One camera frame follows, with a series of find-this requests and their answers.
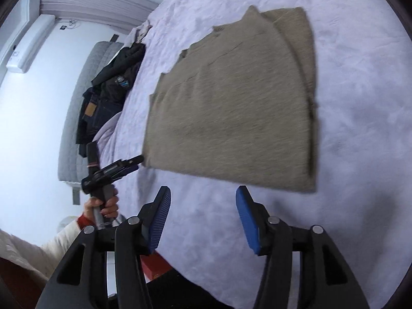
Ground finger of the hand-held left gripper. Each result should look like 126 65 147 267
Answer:
113 164 140 179
111 155 144 172

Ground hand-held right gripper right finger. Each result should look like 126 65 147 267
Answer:
236 185 371 309

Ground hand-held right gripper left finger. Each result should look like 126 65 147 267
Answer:
35 186 172 309

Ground brown knit sweater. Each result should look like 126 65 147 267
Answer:
142 5 320 194

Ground person's left forearm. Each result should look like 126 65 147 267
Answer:
0 214 97 284

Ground person's left hand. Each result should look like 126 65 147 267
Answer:
84 194 119 219

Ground red cardboard box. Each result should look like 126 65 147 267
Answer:
142 253 173 282

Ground dark blue jeans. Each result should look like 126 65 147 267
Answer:
76 88 124 145

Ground grey quilted headboard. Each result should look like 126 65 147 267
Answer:
58 41 124 187

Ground person's dark clothing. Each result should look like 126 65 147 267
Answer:
146 269 235 309

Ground black jacket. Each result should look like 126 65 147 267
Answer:
91 43 146 104

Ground beige cloth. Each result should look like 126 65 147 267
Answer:
133 19 153 44

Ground white air conditioner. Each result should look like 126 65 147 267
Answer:
6 14 56 73

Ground lavender bed blanket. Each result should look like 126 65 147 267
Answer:
93 0 412 309

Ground white pleated curtain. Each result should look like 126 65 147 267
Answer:
40 0 160 36

